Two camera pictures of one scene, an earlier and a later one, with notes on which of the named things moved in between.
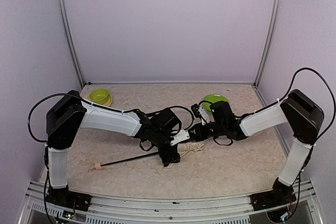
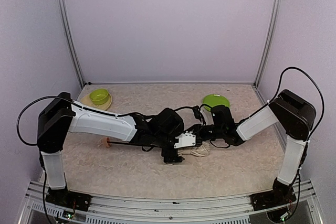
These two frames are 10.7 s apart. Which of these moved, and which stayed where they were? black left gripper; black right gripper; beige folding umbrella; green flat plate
Moved: beige folding umbrella
Stayed: black left gripper; green flat plate; black right gripper
